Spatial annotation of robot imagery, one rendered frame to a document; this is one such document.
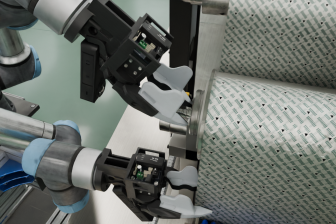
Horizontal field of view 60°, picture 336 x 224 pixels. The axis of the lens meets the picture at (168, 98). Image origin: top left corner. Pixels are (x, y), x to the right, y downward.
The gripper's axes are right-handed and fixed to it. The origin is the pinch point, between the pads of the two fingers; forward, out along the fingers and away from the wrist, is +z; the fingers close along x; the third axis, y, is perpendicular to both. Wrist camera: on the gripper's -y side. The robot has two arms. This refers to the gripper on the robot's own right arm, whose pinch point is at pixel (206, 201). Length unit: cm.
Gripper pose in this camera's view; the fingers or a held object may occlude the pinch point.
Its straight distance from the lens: 56.7
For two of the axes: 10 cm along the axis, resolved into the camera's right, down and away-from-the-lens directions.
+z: 9.7, 1.7, -1.9
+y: 0.0, -7.4, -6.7
